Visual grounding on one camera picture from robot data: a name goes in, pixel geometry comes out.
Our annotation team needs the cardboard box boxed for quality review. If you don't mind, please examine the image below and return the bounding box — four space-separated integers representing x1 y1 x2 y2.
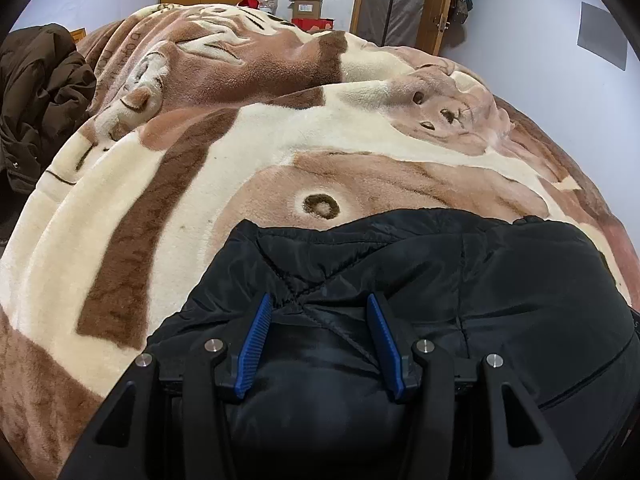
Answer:
286 0 325 20

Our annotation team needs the red box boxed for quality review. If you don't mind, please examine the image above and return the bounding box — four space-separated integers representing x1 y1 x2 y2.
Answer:
291 17 336 31

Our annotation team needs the grey door with wooden frame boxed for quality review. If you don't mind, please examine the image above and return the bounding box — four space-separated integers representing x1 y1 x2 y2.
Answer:
350 0 458 56

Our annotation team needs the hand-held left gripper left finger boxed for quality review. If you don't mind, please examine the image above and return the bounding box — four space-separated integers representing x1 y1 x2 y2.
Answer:
59 292 275 480

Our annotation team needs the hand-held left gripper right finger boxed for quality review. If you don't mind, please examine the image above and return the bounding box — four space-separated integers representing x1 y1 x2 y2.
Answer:
366 292 576 480

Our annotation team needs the dark brown coat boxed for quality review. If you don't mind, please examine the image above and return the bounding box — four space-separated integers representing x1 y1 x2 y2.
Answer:
0 23 97 196

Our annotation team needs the grey wall panel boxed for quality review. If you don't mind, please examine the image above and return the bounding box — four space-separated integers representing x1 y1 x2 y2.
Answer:
577 2 628 71

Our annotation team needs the black padded jacket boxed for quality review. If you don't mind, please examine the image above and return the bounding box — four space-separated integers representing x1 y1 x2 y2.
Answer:
145 208 640 480

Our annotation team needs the brown bear printed blanket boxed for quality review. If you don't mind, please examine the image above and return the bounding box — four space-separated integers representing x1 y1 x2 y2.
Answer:
0 2 633 476

